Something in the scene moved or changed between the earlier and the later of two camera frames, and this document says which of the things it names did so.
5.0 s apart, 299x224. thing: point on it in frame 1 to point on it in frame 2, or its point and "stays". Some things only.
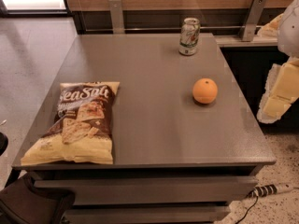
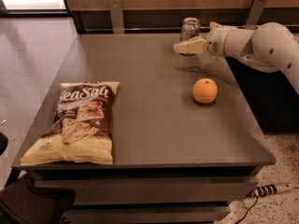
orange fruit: [205, 91] stays
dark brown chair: [21, 202] stays
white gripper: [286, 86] to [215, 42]
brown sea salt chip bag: [82, 131] stays
